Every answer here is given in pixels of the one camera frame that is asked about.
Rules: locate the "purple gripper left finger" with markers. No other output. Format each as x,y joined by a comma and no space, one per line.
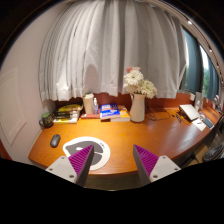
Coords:
74,168

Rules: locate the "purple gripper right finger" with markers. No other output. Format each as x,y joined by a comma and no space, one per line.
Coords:
152,167

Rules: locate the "round grey white mouse pad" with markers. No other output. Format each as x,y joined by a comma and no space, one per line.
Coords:
101,150

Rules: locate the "dark grey computer mouse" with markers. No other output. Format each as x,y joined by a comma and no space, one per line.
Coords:
55,140

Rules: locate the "green mug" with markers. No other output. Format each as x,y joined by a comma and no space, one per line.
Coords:
46,120

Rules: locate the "stack of books left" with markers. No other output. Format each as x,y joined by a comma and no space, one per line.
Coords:
67,114

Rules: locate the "white ceramic vase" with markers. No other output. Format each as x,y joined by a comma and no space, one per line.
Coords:
137,111

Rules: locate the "orange book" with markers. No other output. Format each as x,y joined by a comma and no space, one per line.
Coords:
124,115

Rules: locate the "black office chair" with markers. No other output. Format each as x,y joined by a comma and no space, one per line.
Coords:
214,153

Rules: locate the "clear sanitizer bottle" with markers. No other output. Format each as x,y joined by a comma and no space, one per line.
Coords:
95,106

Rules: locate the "blue white book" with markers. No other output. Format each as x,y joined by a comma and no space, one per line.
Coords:
108,111

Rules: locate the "white paper sheet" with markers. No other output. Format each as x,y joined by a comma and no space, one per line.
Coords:
199,124

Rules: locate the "silver laptop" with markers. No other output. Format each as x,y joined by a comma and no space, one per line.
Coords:
189,111

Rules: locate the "white cylindrical container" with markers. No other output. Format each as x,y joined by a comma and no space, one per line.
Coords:
88,103

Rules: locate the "dark smartphone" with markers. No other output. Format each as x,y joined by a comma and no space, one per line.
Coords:
208,123

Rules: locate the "white and pink flowers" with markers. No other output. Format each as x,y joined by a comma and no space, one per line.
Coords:
135,83

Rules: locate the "white curtain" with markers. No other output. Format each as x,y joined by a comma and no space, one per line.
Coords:
92,43

